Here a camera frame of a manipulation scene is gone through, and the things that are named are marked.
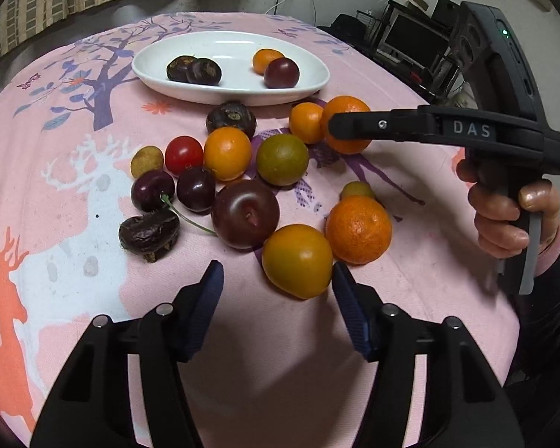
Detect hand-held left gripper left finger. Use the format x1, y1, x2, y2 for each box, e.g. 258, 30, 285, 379
30, 260, 225, 448

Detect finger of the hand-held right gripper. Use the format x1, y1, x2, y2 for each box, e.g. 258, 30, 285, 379
329, 106, 423, 143

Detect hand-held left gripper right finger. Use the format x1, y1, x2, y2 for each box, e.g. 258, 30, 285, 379
332, 261, 526, 448

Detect orange mandarin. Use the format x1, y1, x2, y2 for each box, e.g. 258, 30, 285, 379
325, 195, 393, 265
320, 95, 373, 155

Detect green orange citrus fruit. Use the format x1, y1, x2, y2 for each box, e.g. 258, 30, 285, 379
255, 133, 310, 187
261, 224, 334, 300

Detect white oval plate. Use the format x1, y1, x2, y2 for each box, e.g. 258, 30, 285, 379
131, 31, 331, 106

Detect person's right forearm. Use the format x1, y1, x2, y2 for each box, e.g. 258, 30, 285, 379
504, 224, 560, 388

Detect person's right hand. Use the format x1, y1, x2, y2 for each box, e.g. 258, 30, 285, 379
455, 155, 560, 262

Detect small green yellow fruit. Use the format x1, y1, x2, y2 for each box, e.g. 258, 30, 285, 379
340, 180, 376, 202

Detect small orange tangerine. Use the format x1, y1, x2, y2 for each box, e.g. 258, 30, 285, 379
289, 102, 326, 145

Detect dark water chestnut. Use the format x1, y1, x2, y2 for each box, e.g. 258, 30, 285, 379
187, 58, 223, 87
118, 208, 182, 264
167, 55, 197, 82
206, 101, 257, 139

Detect large dark purple plum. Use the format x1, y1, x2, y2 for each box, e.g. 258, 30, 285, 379
210, 179, 281, 250

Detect dark monitor screen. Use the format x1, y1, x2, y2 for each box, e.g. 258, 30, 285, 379
384, 11, 450, 70

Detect black chair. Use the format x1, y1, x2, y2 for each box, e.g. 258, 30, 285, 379
329, 10, 380, 53

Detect small dark plum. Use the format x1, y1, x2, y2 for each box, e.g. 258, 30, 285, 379
264, 57, 301, 89

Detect dark red cherry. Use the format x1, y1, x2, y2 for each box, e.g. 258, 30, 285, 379
176, 167, 217, 214
130, 170, 175, 214

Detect small orange kumquat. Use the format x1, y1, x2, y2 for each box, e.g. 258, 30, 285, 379
253, 49, 286, 75

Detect black speaker box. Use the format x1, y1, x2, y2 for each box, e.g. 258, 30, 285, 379
433, 0, 459, 29

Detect smooth orange citrus fruit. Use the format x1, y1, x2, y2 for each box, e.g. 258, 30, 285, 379
203, 126, 253, 182

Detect red cherry tomato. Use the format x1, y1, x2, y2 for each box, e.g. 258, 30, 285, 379
164, 135, 205, 176

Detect pink printed tablecloth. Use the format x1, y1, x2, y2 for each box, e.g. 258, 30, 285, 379
0, 12, 523, 448

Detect yellow brown longan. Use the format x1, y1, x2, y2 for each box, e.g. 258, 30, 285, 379
130, 146, 164, 179

